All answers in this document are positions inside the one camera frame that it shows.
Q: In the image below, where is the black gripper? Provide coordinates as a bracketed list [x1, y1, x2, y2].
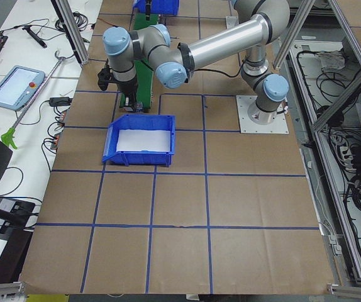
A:
[117, 0, 151, 112]

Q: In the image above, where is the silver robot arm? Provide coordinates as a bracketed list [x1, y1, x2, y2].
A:
[97, 1, 290, 125]

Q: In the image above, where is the green conveyor belt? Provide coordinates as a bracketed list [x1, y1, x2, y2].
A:
[131, 13, 158, 112]

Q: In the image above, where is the left blue plastic bin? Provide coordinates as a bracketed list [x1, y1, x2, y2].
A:
[102, 114, 175, 167]

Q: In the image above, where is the blue plastic bin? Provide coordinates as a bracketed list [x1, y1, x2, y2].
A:
[102, 114, 175, 167]
[133, 0, 180, 16]

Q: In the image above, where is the white foam pad left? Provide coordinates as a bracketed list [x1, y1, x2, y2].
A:
[116, 130, 171, 152]

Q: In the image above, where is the right blue plastic bin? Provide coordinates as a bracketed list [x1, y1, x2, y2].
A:
[133, 0, 180, 16]

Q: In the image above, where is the black power adapter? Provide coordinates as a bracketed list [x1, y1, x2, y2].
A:
[48, 97, 72, 107]

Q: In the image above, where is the black flat tool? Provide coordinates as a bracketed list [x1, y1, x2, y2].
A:
[22, 25, 47, 48]

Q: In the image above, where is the blue teach pendant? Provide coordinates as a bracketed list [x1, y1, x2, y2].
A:
[0, 65, 45, 111]

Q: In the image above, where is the silver reacher grabber tool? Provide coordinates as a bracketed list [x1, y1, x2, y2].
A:
[0, 50, 71, 150]

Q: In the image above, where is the red black conveyor wire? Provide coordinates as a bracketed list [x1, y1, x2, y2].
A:
[97, 18, 118, 29]

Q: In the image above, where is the aluminium frame post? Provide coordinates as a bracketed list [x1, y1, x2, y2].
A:
[51, 0, 89, 67]

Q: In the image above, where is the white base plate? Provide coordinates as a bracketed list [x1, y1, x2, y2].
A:
[236, 95, 289, 135]

